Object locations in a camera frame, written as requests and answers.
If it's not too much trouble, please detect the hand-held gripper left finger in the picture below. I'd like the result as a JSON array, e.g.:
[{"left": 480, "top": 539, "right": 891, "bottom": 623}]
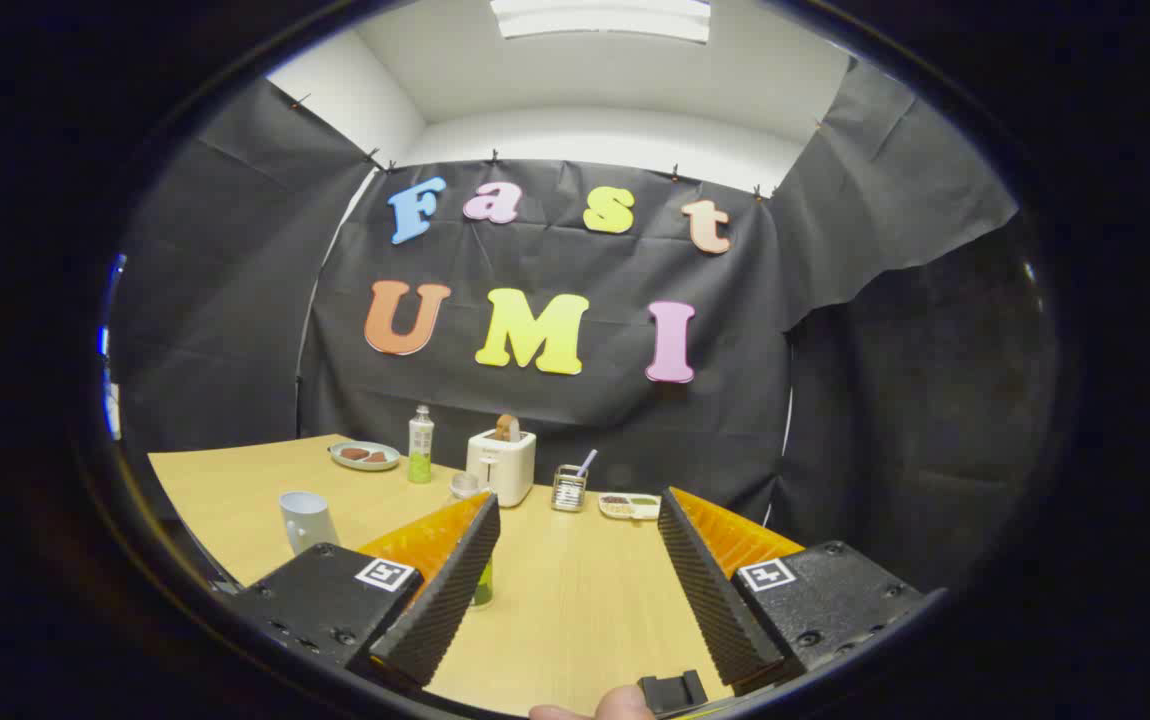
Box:
[{"left": 230, "top": 490, "right": 502, "bottom": 691}]

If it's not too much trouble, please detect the tall slim bottle green label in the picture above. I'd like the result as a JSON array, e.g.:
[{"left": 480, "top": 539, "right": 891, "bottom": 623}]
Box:
[{"left": 407, "top": 405, "right": 435, "bottom": 485}]

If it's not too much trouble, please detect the clear juice bottle green label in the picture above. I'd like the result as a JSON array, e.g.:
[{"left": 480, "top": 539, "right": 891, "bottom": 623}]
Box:
[{"left": 447, "top": 472, "right": 496, "bottom": 609}]

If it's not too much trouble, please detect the pale green plate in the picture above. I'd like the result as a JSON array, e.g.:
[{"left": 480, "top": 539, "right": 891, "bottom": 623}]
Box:
[{"left": 328, "top": 440, "right": 402, "bottom": 472}]

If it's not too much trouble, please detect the white cup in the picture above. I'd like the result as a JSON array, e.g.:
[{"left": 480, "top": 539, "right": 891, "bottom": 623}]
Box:
[{"left": 280, "top": 490, "right": 341, "bottom": 556}]

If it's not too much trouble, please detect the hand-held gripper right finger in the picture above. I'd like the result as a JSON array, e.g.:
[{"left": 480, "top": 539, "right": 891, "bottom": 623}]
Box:
[{"left": 657, "top": 487, "right": 926, "bottom": 691}]

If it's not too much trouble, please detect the white toaster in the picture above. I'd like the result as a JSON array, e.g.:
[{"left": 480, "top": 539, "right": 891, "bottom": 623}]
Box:
[{"left": 466, "top": 428, "right": 537, "bottom": 508}]

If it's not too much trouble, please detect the white divided dish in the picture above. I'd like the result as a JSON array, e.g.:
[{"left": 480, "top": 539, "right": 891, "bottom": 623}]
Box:
[{"left": 598, "top": 492, "right": 663, "bottom": 522}]

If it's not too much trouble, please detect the wooden table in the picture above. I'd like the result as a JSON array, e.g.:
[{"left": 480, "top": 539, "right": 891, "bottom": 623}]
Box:
[{"left": 148, "top": 433, "right": 736, "bottom": 717}]

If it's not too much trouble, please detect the metal wire basket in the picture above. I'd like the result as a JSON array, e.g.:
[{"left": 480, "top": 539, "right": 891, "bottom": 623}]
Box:
[{"left": 552, "top": 464, "right": 588, "bottom": 513}]

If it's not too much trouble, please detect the ceiling light panel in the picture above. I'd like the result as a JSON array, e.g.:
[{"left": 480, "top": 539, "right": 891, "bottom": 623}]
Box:
[{"left": 490, "top": 0, "right": 712, "bottom": 44}]

